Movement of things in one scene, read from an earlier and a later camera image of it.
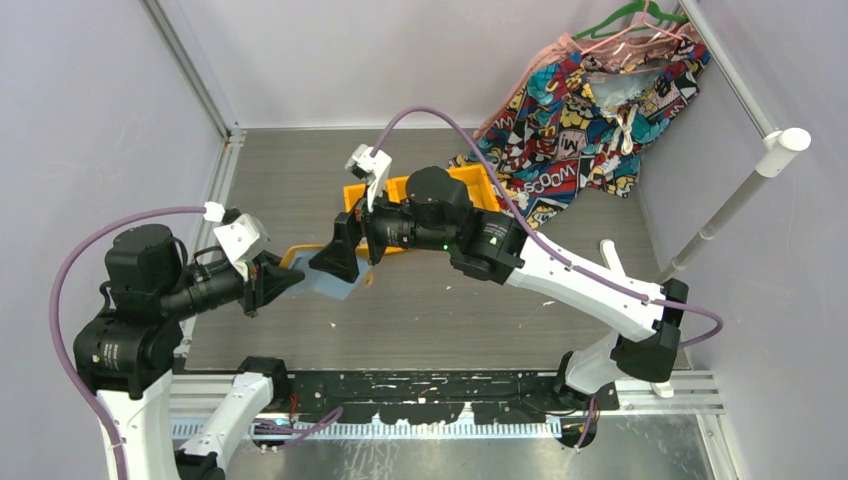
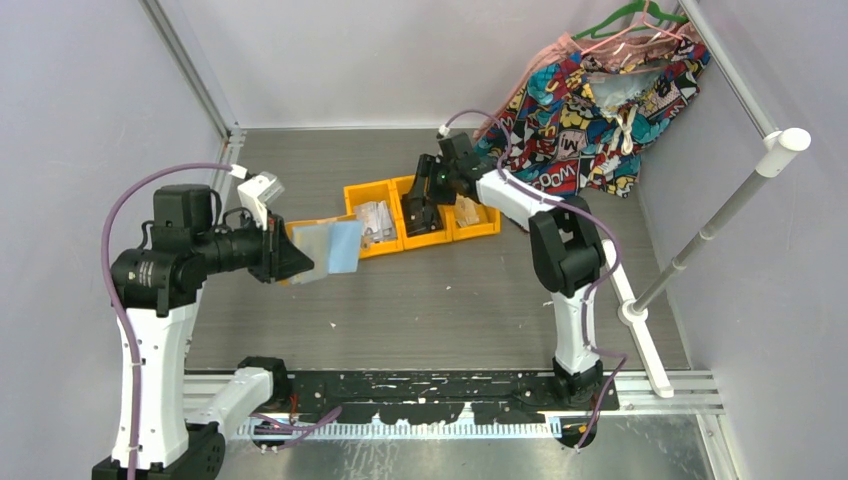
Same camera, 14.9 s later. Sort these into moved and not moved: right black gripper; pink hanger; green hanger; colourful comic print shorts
Moved: right black gripper
Not moved: pink hanger; colourful comic print shorts; green hanger
